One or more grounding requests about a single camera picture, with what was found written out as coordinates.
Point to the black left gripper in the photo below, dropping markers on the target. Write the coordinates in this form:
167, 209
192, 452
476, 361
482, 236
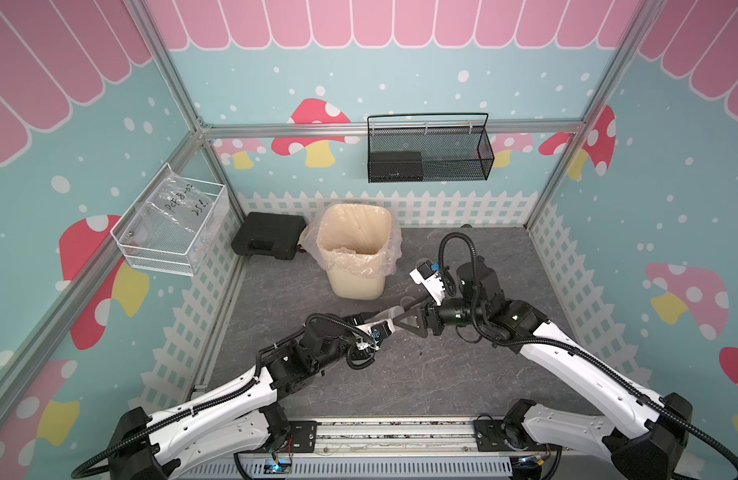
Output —
357, 320

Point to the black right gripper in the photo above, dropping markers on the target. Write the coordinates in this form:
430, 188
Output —
420, 328

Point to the clear tea jar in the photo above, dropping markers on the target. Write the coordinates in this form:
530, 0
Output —
386, 318

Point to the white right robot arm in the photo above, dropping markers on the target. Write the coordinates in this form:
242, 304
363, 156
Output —
632, 430

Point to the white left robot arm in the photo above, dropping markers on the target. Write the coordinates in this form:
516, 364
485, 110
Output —
245, 413

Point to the clear plastic bin liner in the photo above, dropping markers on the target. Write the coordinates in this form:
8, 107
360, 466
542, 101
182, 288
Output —
360, 239

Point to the cream plastic trash bin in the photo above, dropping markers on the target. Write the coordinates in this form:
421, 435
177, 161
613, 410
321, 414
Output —
348, 286

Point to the black plastic tool case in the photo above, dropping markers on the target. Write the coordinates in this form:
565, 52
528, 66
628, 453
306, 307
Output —
269, 234

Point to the black box in basket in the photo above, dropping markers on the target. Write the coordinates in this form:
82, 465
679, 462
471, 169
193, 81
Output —
395, 166

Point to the clear plastic bag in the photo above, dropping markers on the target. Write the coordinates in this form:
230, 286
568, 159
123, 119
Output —
179, 221

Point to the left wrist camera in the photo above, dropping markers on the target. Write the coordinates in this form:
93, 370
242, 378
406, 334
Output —
373, 334

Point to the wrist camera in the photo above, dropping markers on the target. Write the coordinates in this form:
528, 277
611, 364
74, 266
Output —
430, 276
373, 334

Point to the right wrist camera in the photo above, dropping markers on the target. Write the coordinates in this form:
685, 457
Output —
430, 276

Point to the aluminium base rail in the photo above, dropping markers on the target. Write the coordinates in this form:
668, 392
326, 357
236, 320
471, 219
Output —
402, 448

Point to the black wire mesh basket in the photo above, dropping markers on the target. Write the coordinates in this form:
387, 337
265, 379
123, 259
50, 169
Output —
455, 146

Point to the white wire wall basket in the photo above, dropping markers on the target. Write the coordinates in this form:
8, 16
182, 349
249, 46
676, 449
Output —
143, 261

